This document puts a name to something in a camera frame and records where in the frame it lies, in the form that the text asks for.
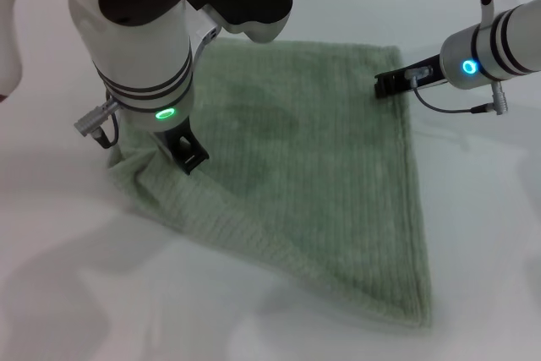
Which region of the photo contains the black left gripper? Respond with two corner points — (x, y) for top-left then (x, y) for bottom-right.
(151, 120), (211, 177)

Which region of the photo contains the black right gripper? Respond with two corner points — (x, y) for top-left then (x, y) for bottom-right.
(374, 53), (450, 101)

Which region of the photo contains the green ribbed towel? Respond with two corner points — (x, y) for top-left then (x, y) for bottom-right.
(105, 37), (435, 331)

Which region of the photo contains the left arm connector cable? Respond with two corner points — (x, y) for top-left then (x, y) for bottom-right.
(73, 97), (124, 150)

